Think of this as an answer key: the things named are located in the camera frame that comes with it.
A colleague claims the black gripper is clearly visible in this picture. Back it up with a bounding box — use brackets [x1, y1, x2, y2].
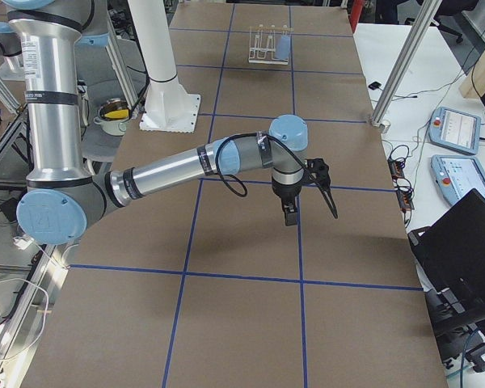
[272, 181, 302, 226]

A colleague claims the light blue plastic cup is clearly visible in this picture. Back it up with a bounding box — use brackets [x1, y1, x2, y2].
[275, 35, 290, 61]

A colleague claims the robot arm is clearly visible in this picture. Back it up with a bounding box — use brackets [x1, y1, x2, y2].
[6, 1, 308, 245]

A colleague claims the black usb hub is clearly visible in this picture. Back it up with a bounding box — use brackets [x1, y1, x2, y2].
[387, 158, 415, 213]

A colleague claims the small black sensor puck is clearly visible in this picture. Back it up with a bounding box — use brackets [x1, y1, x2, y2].
[368, 82, 382, 90]

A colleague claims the near teach pendant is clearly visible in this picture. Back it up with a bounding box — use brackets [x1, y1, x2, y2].
[430, 155, 485, 206]

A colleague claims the teach pendant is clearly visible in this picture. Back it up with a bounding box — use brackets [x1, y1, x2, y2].
[428, 107, 482, 155]
[430, 155, 485, 206]

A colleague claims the black laptop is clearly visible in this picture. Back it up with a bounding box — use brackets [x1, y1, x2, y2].
[408, 189, 485, 301]

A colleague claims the far teach pendant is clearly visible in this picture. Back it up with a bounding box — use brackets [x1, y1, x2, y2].
[428, 107, 482, 155]

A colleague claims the pot with yellow corn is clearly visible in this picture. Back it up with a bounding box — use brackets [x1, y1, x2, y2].
[93, 98, 129, 137]

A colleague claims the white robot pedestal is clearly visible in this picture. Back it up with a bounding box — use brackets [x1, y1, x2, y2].
[129, 0, 201, 133]

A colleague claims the white wire cup holder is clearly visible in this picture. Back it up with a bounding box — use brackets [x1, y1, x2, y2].
[248, 24, 293, 65]

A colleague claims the aluminium frame post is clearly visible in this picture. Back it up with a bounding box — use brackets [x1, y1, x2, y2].
[370, 0, 442, 134]

